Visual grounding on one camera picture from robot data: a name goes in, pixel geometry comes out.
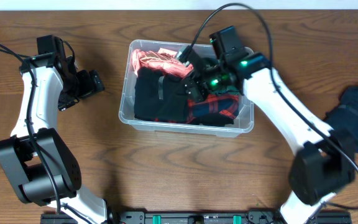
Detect dark green garment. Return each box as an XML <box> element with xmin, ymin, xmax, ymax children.
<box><xmin>203</xmin><ymin>57</ymin><xmax>242</xmax><ymax>97</ymax></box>

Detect red navy plaid shirt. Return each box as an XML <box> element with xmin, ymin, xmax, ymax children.
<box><xmin>154</xmin><ymin>93</ymin><xmax>240</xmax><ymax>124</ymax></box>

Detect black garment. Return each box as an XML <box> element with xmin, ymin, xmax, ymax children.
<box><xmin>197</xmin><ymin>113</ymin><xmax>234</xmax><ymax>127</ymax></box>
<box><xmin>134</xmin><ymin>67</ymin><xmax>188</xmax><ymax>123</ymax></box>

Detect pink printed t-shirt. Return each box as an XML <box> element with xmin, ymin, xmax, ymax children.
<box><xmin>130</xmin><ymin>48</ymin><xmax>193</xmax><ymax>78</ymax></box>

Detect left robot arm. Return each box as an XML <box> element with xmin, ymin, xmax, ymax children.
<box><xmin>0</xmin><ymin>35</ymin><xmax>120</xmax><ymax>223</ymax></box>

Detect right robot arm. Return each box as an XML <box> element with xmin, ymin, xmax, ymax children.
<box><xmin>175</xmin><ymin>26</ymin><xmax>356</xmax><ymax>223</ymax></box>

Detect clear plastic storage bin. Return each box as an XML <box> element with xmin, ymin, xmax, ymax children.
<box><xmin>118</xmin><ymin>39</ymin><xmax>255</xmax><ymax>138</ymax></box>

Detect navy folded garment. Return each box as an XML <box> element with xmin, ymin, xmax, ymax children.
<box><xmin>324</xmin><ymin>85</ymin><xmax>358</xmax><ymax>153</ymax></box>

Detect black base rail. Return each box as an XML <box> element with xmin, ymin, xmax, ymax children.
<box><xmin>40</xmin><ymin>211</ymin><xmax>352</xmax><ymax>224</ymax></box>

